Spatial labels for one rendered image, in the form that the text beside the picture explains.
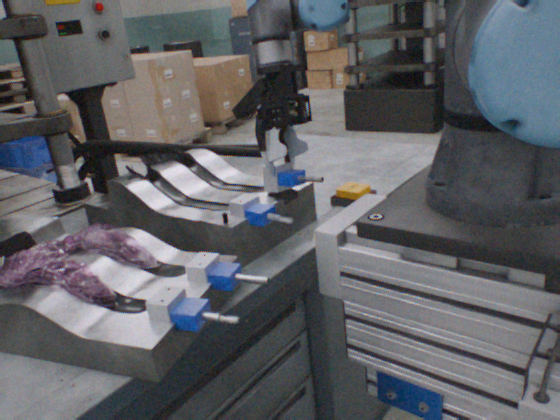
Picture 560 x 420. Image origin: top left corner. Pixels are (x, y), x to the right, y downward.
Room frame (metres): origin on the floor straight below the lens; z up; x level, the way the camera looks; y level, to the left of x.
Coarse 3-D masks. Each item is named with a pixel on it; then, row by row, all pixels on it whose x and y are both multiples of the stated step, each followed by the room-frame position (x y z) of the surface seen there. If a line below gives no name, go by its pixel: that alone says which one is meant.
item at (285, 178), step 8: (264, 168) 0.99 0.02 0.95; (280, 168) 0.99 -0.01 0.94; (288, 168) 1.00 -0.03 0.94; (264, 176) 0.99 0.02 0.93; (280, 176) 0.97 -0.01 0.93; (288, 176) 0.96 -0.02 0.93; (296, 176) 0.96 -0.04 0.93; (304, 176) 0.95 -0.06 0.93; (312, 176) 0.94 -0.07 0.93; (264, 184) 0.99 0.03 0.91; (272, 184) 0.98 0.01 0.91; (280, 184) 0.97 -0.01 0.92; (288, 184) 0.96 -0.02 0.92; (296, 184) 0.95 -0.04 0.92
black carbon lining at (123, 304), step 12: (12, 240) 0.86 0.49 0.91; (24, 240) 0.87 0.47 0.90; (0, 252) 0.84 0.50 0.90; (12, 252) 0.86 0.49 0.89; (0, 264) 0.83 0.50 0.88; (168, 264) 0.79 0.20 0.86; (168, 276) 0.75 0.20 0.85; (120, 300) 0.69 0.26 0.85; (132, 300) 0.69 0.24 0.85; (144, 300) 0.68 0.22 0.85; (120, 312) 0.66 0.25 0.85; (132, 312) 0.66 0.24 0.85
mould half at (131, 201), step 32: (128, 192) 1.04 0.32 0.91; (160, 192) 1.04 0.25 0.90; (192, 192) 1.06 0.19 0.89; (224, 192) 1.05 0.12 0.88; (256, 192) 1.01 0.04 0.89; (128, 224) 1.05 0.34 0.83; (160, 224) 0.98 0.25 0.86; (192, 224) 0.91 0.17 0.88; (224, 224) 0.86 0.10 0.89; (288, 224) 0.96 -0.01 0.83; (256, 256) 0.88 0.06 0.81
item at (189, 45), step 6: (174, 42) 8.31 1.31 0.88; (180, 42) 8.36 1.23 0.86; (186, 42) 7.83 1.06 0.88; (192, 42) 7.87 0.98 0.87; (198, 42) 7.98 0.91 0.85; (168, 48) 7.87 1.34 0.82; (174, 48) 7.82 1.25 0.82; (180, 48) 7.81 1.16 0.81; (186, 48) 7.83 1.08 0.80; (192, 48) 7.87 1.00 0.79; (198, 48) 7.96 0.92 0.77; (198, 54) 7.94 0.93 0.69
